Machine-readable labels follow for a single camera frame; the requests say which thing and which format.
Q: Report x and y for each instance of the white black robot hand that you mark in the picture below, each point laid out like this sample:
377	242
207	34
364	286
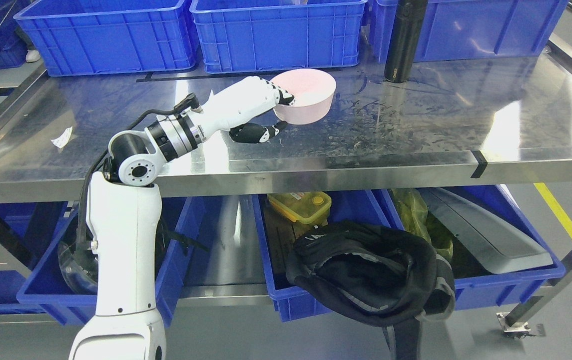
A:
233	108

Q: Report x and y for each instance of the pink ikea bowl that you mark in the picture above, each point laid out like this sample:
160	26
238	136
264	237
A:
313	90

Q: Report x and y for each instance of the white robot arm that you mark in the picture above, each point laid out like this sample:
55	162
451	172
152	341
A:
122	212

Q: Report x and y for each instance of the blue crate top middle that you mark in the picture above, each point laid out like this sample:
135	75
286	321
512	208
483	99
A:
255	36

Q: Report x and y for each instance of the blue crate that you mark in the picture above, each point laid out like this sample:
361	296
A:
486	29
255	36
108	37

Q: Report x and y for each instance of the yellow lunch box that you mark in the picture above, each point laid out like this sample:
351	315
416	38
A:
308	208

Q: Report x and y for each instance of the blue crate top left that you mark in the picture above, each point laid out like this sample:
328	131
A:
108	37

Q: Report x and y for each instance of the white paper scrap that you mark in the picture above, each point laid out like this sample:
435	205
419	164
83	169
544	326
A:
63	139

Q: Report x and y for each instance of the black thermos bottle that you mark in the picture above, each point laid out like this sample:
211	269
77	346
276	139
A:
405	35

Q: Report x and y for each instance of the green plastic bag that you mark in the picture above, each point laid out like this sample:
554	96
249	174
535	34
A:
418	220

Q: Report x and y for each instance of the black motorcycle helmet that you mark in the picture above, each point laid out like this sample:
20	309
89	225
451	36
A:
78	265

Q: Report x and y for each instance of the black backpack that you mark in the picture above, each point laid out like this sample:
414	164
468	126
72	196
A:
380	276

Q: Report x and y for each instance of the blue crate top right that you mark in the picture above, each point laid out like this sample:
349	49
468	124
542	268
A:
486	29

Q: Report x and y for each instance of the blue bin lower left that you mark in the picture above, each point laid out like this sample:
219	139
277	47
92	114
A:
47	288

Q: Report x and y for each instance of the blue bin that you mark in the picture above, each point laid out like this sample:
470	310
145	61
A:
47	288
475	287

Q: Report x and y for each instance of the black tape strip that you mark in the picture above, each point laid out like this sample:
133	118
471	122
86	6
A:
481	166

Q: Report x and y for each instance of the grey plastic panel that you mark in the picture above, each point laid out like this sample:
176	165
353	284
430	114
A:
496	244

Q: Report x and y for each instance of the blue bin lower right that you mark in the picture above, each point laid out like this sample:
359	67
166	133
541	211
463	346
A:
475	287

